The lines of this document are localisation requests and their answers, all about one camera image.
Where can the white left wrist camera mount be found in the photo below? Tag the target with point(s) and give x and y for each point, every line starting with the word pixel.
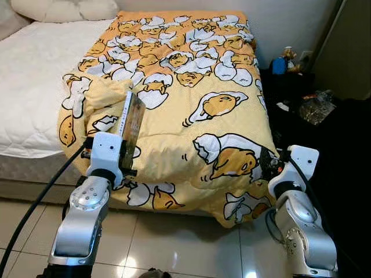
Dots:
pixel 104 153

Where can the white wall socket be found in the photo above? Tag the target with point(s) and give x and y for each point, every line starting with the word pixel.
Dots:
pixel 307 57

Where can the beige wardrobe sliding door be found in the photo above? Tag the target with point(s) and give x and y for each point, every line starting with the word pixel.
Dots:
pixel 348 46

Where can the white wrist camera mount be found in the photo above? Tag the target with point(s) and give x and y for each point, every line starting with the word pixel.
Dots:
pixel 104 153
pixel 302 168

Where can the beige long bolster pillow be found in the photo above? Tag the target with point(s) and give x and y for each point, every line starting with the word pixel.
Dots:
pixel 64 10

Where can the black bedside table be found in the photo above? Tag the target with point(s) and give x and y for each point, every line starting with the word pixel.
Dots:
pixel 284 127

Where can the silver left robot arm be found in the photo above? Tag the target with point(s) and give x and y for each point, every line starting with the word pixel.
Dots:
pixel 78 226

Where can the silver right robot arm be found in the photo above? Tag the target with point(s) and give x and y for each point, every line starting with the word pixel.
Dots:
pixel 304 231

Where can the bed with white quilted pad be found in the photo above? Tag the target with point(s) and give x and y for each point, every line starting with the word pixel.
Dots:
pixel 35 87

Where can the small white paper slip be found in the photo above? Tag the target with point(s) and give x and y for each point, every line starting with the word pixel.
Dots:
pixel 283 107

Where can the dark book with red cover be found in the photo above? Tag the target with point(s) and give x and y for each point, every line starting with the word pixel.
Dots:
pixel 133 116

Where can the small brown figurine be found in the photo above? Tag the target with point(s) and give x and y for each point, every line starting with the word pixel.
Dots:
pixel 291 58

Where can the yellow cartoon egg blanket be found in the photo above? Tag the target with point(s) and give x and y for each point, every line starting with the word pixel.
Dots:
pixel 203 75

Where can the blue cup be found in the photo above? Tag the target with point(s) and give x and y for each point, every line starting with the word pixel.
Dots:
pixel 279 65

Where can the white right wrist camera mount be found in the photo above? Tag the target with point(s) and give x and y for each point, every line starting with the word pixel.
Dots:
pixel 302 168

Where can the clear crinkled plastic bag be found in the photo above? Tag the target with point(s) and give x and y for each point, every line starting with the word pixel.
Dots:
pixel 317 108

